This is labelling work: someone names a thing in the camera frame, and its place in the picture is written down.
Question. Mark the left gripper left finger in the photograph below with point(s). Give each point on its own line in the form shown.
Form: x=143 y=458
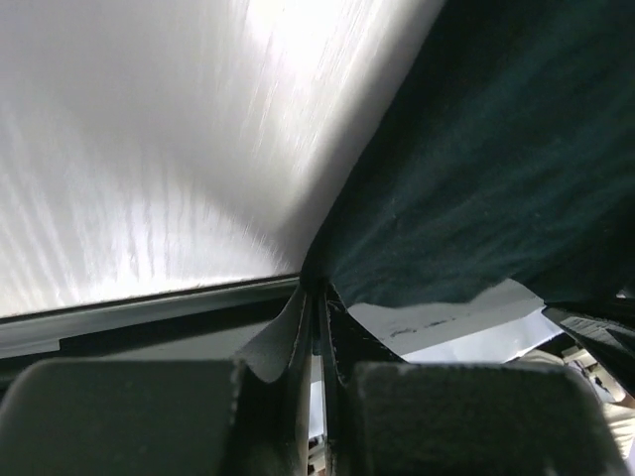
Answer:
x=248 y=415

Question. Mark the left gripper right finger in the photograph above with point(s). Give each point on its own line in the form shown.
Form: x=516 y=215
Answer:
x=386 y=416

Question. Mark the black t-shirt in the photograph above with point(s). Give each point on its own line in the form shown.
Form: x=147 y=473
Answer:
x=506 y=154

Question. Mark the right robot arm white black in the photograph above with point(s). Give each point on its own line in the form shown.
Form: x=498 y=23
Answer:
x=603 y=327

